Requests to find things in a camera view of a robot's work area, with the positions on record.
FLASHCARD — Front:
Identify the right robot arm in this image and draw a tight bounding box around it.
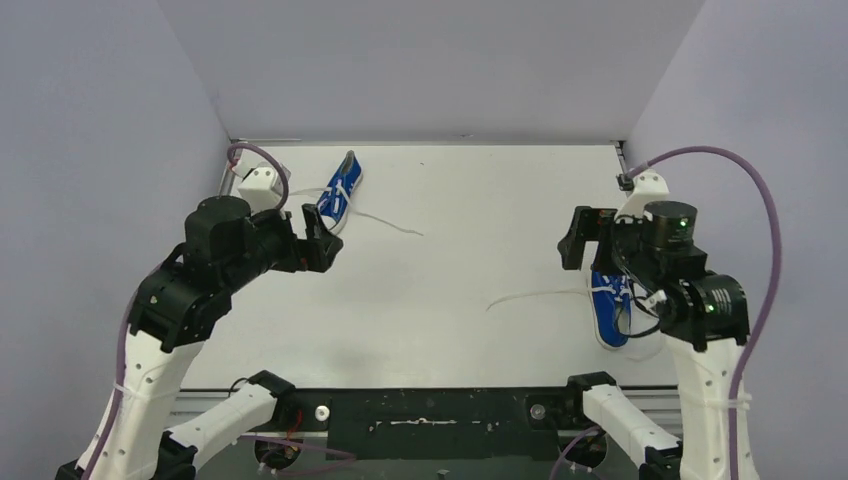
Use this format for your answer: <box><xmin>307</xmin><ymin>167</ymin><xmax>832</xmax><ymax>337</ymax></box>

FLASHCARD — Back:
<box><xmin>557</xmin><ymin>201</ymin><xmax>758</xmax><ymax>479</ymax></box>

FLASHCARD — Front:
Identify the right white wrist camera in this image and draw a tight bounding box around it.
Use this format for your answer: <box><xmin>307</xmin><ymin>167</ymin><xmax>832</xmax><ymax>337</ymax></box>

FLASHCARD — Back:
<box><xmin>615</xmin><ymin>169</ymin><xmax>669</xmax><ymax>221</ymax></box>

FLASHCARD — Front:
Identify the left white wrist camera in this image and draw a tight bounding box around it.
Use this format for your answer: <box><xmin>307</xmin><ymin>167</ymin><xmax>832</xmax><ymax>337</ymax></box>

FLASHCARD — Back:
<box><xmin>236</xmin><ymin>165</ymin><xmax>290</xmax><ymax>213</ymax></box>

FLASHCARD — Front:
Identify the blue sneaker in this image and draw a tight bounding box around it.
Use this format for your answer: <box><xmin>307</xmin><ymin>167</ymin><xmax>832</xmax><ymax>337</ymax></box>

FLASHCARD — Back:
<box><xmin>316</xmin><ymin>150</ymin><xmax>363</xmax><ymax>234</ymax></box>
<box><xmin>589</xmin><ymin>270</ymin><xmax>633</xmax><ymax>350</ymax></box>

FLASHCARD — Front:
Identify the aluminium frame rail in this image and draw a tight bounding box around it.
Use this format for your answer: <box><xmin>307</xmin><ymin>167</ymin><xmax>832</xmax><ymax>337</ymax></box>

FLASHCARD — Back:
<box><xmin>165</xmin><ymin>386</ymin><xmax>700</xmax><ymax>432</ymax></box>

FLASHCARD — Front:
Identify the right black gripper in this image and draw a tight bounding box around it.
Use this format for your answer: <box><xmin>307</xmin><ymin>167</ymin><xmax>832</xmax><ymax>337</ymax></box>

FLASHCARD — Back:
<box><xmin>557</xmin><ymin>204</ymin><xmax>659</xmax><ymax>284</ymax></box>

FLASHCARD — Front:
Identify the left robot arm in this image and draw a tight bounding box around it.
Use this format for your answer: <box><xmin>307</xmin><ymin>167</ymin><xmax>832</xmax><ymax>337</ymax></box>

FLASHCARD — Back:
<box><xmin>57</xmin><ymin>196</ymin><xmax>343</xmax><ymax>479</ymax></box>

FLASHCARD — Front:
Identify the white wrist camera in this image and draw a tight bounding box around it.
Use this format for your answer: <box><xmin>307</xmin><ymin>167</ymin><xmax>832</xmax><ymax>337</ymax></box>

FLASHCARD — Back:
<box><xmin>615</xmin><ymin>169</ymin><xmax>669</xmax><ymax>221</ymax></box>
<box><xmin>236</xmin><ymin>165</ymin><xmax>290</xmax><ymax>213</ymax></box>

